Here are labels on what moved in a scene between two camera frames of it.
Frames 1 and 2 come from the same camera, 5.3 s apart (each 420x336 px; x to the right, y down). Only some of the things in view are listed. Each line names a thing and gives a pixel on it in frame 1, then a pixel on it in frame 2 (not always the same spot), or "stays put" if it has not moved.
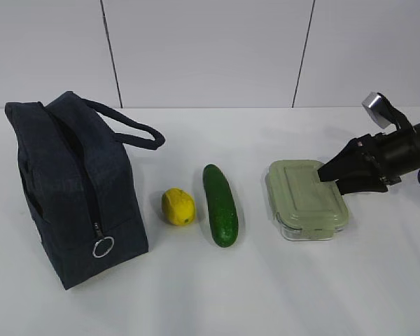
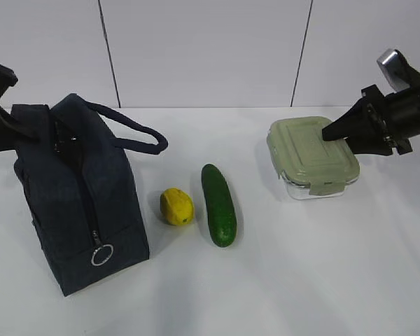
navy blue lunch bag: [79, 182] stays put
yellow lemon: [180, 208] stays put
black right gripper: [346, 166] to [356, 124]
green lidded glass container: [305, 208] to [309, 166]
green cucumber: [222, 205] stays put
